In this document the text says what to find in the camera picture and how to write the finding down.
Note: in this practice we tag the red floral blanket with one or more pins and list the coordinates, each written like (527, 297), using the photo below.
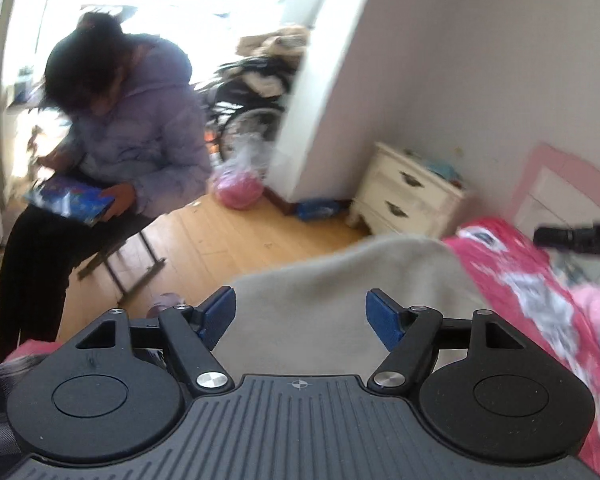
(485, 250)

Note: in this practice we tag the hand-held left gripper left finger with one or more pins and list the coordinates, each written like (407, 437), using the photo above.
(217, 315)

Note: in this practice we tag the folding stool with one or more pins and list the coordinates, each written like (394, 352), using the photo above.
(122, 232)

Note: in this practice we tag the pink white headboard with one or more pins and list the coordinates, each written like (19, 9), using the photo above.
(555, 180)

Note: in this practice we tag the blue cloth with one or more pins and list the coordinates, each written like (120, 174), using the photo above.
(442, 170)

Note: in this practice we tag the beige zip jacket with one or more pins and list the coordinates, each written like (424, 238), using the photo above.
(305, 300)

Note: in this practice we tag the pile of clothes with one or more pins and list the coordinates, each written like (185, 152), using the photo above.
(270, 42)

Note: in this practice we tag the cream nightstand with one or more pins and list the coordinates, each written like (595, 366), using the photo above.
(400, 195)

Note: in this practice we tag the blue bottle pack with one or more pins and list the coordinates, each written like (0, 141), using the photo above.
(317, 209)

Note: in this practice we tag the wheelchair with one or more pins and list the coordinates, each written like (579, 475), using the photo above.
(245, 120)

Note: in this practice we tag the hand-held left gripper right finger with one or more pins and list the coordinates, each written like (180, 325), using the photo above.
(385, 317)

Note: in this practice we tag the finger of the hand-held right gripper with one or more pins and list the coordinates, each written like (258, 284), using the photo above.
(560, 237)

